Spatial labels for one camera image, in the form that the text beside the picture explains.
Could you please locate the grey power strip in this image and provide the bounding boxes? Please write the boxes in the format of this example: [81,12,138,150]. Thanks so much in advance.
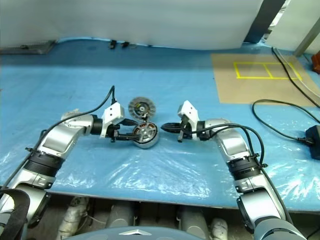
[0,39,58,55]

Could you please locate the white wrapped robot foot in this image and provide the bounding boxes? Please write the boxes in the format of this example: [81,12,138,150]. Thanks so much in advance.
[211,217,229,240]
[58,197,90,238]

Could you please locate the brown cardboard sheet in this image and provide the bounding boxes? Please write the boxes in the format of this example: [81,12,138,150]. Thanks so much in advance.
[210,53,320,105]

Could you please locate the orange brown block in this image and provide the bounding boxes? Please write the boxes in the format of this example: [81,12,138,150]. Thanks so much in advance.
[311,51,320,73]

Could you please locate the silver motor stator copper coils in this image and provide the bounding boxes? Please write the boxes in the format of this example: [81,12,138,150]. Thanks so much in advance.
[131,121,160,150]

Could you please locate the blue plastic table cover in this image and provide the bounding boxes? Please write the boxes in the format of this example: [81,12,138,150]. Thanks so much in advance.
[0,36,320,213]

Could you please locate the black power adapter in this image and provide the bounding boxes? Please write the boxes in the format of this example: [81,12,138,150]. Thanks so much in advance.
[305,124,320,160]

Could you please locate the grey aluminium post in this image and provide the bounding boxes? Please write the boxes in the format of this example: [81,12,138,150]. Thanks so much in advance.
[292,14,320,57]

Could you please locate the grey robot torso silver chevron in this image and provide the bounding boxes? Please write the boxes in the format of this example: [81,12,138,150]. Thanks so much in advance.
[76,226,198,240]

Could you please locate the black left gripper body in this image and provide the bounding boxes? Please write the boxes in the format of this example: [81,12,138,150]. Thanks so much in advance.
[108,122,127,144]

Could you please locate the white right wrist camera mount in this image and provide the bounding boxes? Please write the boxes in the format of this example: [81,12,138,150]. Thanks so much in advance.
[176,100,200,140]

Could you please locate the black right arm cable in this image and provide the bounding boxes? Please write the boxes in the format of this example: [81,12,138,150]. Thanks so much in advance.
[199,123,293,226]

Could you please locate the dark upright pillar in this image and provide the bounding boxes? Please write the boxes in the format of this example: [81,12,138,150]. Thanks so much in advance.
[243,0,292,44]

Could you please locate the black power adapter cable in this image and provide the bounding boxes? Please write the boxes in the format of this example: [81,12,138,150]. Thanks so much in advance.
[251,99,320,145]

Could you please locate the black fabric strap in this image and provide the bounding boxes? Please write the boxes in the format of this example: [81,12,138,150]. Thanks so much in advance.
[0,187,31,240]

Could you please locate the white foam sheet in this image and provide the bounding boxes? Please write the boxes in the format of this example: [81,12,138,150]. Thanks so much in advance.
[0,0,265,50]

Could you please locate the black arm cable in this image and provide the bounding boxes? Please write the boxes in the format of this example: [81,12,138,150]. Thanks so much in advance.
[199,123,293,226]
[0,85,118,191]

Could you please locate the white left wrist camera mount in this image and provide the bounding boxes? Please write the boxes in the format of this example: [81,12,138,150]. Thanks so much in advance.
[99,101,125,139]

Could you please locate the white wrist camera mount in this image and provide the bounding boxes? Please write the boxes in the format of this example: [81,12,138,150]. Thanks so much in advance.
[99,101,125,139]
[176,100,200,140]

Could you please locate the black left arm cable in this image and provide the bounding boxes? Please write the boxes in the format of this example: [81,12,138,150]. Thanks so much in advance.
[0,85,118,191]

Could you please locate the long black cable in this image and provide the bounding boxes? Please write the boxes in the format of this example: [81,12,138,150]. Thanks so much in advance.
[271,46,320,109]

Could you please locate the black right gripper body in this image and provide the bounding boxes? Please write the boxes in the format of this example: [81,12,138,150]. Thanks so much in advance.
[177,116,195,144]

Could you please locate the pale grey cable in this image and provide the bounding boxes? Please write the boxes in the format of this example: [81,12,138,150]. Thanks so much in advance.
[274,49,320,97]

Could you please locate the silver finned motor end disc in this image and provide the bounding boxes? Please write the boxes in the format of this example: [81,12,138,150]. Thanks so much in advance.
[127,96,157,118]

